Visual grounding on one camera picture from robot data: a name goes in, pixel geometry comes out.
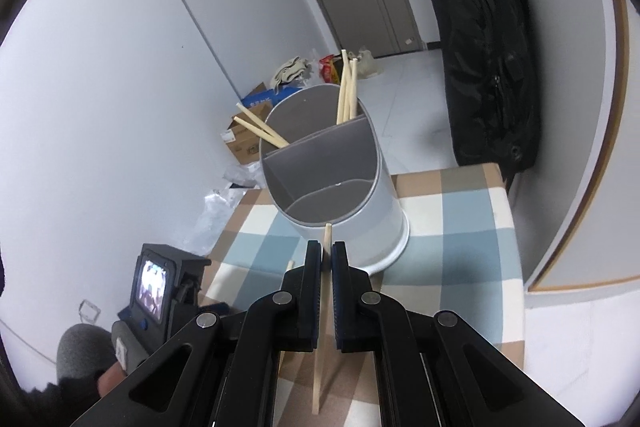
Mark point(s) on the blue cardboard box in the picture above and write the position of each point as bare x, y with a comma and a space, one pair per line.
267, 96

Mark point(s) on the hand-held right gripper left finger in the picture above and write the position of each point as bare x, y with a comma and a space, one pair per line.
312, 297

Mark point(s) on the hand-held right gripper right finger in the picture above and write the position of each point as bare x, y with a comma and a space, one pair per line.
340, 302

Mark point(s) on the brown cardboard box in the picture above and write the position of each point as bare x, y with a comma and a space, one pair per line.
245, 142

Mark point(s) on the white board with wooden edge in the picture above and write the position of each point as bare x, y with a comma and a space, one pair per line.
590, 187

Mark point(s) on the beige cloth pile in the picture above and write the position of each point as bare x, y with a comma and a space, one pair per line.
290, 72

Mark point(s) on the beige bag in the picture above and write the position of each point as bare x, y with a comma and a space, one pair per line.
370, 64

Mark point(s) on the grey cylindrical utensil holder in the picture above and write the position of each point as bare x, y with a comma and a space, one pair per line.
360, 212

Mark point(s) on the clear plastic bag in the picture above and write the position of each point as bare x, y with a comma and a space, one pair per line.
225, 207

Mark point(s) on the white plastic bag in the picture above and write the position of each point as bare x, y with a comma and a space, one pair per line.
312, 64

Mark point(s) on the black backpack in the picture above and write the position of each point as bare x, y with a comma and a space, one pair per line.
490, 57

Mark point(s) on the wooden chopstick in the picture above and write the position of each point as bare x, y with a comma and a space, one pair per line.
349, 89
257, 133
262, 123
354, 87
319, 372
290, 267

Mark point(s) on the checkered tablecloth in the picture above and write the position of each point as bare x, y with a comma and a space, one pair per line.
450, 257

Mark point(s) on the person's left forearm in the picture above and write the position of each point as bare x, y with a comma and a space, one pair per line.
80, 352

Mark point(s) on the red plastic bag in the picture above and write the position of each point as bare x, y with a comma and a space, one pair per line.
330, 68

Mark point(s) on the person's left hand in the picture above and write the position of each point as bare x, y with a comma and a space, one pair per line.
107, 379

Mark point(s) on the clear plastic box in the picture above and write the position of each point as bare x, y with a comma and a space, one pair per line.
88, 310

